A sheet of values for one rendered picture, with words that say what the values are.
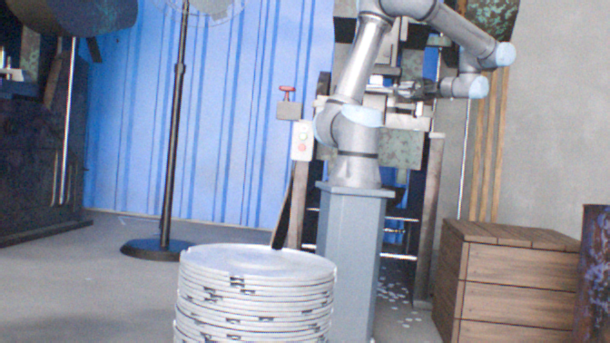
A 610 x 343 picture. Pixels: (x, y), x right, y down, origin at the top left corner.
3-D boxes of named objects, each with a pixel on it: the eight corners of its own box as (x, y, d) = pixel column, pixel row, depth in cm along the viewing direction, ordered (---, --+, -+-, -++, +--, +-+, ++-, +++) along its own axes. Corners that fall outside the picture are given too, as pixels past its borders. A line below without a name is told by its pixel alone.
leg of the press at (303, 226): (296, 295, 227) (320, 49, 222) (265, 291, 228) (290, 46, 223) (317, 252, 319) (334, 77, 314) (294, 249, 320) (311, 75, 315)
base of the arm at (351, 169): (388, 191, 171) (392, 155, 171) (336, 186, 168) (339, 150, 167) (370, 185, 186) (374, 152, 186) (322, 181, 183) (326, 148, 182)
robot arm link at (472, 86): (490, 73, 208) (489, 99, 209) (462, 75, 216) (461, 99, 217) (479, 73, 202) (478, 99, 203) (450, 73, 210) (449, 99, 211)
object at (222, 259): (344, 259, 127) (345, 256, 127) (322, 290, 99) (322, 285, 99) (211, 241, 132) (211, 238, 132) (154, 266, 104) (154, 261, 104)
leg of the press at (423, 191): (442, 312, 222) (470, 62, 217) (410, 308, 223) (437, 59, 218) (420, 264, 314) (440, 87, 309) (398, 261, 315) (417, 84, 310)
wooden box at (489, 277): (584, 370, 171) (600, 249, 169) (449, 356, 173) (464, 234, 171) (540, 328, 211) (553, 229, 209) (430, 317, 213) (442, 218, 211)
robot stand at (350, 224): (378, 350, 172) (396, 191, 170) (314, 349, 168) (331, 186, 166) (359, 329, 191) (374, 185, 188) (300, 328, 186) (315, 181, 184)
